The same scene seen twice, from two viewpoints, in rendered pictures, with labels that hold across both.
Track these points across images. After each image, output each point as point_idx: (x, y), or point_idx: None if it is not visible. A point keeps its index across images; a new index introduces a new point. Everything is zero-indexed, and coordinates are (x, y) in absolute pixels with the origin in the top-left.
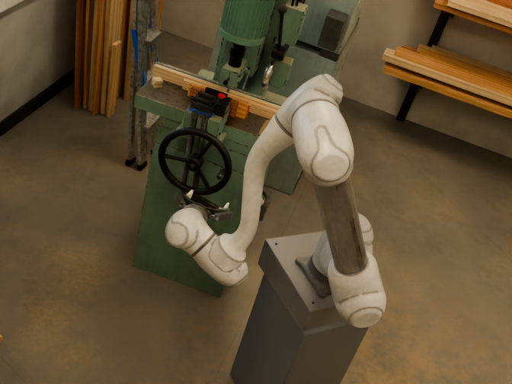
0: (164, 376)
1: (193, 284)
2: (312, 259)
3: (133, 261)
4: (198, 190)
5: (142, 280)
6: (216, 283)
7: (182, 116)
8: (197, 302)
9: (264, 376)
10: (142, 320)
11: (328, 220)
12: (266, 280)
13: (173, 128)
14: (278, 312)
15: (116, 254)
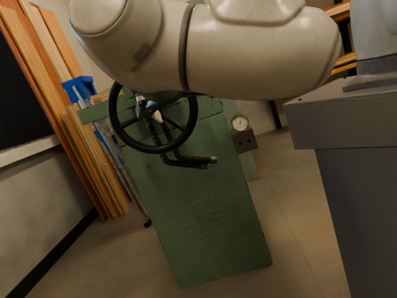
0: None
1: (241, 268)
2: (371, 56)
3: (178, 284)
4: (176, 139)
5: (195, 295)
6: (260, 250)
7: (125, 100)
8: (257, 281)
9: None
10: None
11: None
12: (325, 154)
13: (126, 119)
14: (387, 171)
15: (162, 289)
